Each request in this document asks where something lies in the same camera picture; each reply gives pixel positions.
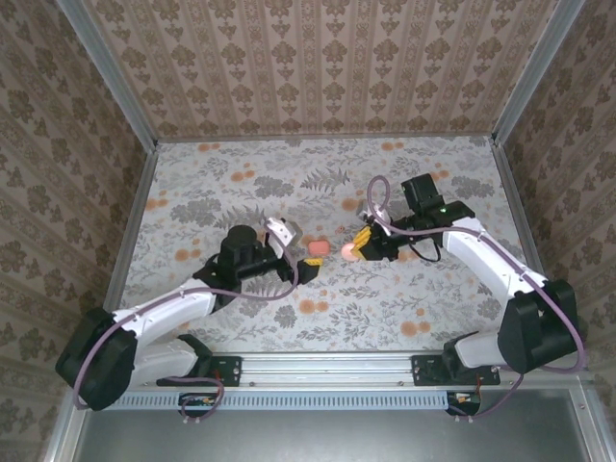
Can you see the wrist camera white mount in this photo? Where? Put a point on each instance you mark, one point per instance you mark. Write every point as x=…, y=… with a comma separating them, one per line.
x=363, y=208
x=281, y=231

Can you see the round pink case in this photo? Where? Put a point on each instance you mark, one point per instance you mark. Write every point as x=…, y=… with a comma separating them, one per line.
x=349, y=251

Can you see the aluminium back rail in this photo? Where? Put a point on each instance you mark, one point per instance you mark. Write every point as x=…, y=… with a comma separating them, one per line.
x=337, y=137

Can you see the aluminium corner post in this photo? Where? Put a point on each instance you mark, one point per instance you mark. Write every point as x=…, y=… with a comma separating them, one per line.
x=112, y=72
x=536, y=72

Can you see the pink rounded rectangular charging case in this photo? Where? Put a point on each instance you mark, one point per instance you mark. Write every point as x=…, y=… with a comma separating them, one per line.
x=318, y=248

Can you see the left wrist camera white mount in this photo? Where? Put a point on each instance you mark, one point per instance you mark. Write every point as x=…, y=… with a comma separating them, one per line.
x=281, y=231

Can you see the black electronics box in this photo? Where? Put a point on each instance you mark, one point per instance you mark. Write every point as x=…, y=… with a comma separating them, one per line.
x=197, y=403
x=464, y=403

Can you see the aluminium side rail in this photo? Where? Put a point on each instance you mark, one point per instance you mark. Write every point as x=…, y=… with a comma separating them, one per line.
x=513, y=192
x=136, y=212

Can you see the aluminium base beam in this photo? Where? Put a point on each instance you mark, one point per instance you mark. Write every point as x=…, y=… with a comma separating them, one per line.
x=327, y=368

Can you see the grey sheet metal panel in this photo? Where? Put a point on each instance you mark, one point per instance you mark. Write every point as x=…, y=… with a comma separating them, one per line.
x=327, y=438

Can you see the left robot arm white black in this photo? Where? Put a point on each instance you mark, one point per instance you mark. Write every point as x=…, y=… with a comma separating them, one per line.
x=163, y=308

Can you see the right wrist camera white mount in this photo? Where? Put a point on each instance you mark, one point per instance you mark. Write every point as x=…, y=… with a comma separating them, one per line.
x=363, y=208

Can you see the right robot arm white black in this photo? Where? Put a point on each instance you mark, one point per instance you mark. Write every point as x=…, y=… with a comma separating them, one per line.
x=481, y=255

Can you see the floral patterned table cover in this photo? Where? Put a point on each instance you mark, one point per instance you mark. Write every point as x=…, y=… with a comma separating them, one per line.
x=337, y=317

